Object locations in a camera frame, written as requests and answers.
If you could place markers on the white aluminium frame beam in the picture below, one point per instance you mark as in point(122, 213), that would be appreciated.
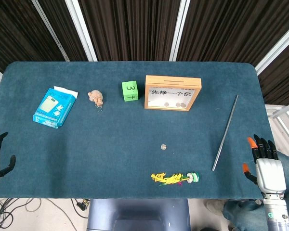
point(179, 31)
point(277, 49)
point(82, 31)

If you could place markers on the blue table cloth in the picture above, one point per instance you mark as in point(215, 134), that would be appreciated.
point(110, 144)

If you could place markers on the blue cardboard box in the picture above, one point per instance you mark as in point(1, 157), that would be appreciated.
point(53, 108)

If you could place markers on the thin grey frame beam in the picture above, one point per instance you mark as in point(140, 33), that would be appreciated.
point(50, 33)

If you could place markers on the yellow feather shuttlecock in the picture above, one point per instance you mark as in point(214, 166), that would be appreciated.
point(171, 179)

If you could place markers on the green foam number cube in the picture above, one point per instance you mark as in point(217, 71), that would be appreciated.
point(129, 91)

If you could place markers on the black power plug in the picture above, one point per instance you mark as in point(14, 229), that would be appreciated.
point(83, 204)

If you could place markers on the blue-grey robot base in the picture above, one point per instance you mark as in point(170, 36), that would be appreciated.
point(137, 214)

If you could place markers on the grey metal rod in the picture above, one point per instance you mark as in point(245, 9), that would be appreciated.
point(225, 132)

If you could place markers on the wooden coin bank frame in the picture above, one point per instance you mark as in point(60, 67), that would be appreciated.
point(173, 83)

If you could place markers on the dark pleated curtain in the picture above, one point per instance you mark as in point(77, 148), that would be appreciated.
point(135, 29)

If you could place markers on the silver coin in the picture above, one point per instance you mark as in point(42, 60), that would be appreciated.
point(163, 146)

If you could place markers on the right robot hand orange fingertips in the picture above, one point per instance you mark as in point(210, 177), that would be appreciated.
point(271, 173)

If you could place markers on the white aluminium rack frame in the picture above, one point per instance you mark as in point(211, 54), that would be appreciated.
point(283, 113)

